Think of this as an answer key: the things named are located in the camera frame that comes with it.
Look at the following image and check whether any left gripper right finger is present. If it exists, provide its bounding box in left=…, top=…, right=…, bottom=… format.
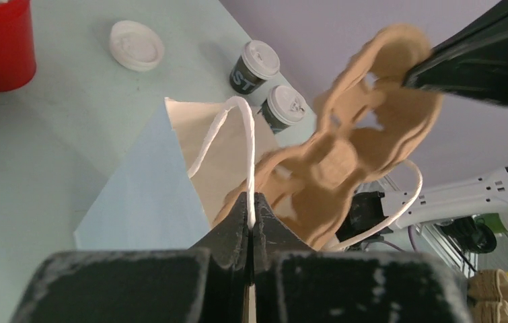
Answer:
left=252, top=193, right=472, bottom=322

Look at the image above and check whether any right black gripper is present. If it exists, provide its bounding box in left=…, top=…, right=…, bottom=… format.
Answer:
left=402, top=1, right=508, bottom=108

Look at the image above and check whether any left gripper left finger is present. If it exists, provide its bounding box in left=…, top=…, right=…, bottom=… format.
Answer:
left=11, top=193, right=251, bottom=322

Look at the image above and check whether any light blue paper bag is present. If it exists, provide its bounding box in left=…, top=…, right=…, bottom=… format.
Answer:
left=73, top=96, right=424, bottom=253

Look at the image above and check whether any brown two-cup carrier tray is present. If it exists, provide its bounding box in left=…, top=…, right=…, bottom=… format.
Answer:
left=212, top=23, right=445, bottom=252

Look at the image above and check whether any black coffee cup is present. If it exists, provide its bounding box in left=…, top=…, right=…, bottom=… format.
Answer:
left=229, top=57, right=266, bottom=95
left=258, top=101, right=290, bottom=135

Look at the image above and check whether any white plastic cup lid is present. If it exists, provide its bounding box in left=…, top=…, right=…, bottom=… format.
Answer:
left=108, top=20, right=165, bottom=72

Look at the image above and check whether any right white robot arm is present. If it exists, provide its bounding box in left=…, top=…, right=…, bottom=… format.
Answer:
left=332, top=1, right=508, bottom=253

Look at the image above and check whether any red ribbed cup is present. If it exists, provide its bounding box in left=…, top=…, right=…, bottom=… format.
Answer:
left=0, top=0, right=36, bottom=92

